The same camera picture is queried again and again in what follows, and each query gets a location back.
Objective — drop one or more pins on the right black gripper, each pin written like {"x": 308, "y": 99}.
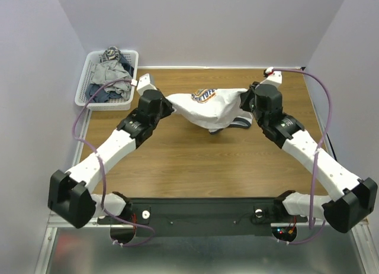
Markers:
{"x": 246, "y": 99}

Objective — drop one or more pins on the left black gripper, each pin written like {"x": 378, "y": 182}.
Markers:
{"x": 168, "y": 106}

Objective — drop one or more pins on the white printed tank top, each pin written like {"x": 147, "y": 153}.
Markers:
{"x": 212, "y": 109}

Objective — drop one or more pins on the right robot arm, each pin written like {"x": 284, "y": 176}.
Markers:
{"x": 349, "y": 198}

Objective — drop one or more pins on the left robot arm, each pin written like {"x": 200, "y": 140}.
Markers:
{"x": 70, "y": 191}

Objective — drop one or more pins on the navy blue tank top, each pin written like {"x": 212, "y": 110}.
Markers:
{"x": 102, "y": 96}

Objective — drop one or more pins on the grey tank top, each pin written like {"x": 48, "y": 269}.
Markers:
{"x": 106, "y": 72}

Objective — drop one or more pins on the patterned dark tank top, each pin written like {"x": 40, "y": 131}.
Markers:
{"x": 110, "y": 54}

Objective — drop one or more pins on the white plastic basket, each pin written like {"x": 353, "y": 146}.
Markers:
{"x": 129, "y": 60}

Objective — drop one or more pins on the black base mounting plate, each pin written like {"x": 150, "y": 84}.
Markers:
{"x": 185, "y": 217}

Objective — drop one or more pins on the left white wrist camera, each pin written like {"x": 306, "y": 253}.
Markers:
{"x": 145, "y": 82}

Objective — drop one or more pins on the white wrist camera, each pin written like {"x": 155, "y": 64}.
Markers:
{"x": 145, "y": 82}
{"x": 272, "y": 77}

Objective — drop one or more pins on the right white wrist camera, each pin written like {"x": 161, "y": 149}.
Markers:
{"x": 272, "y": 77}

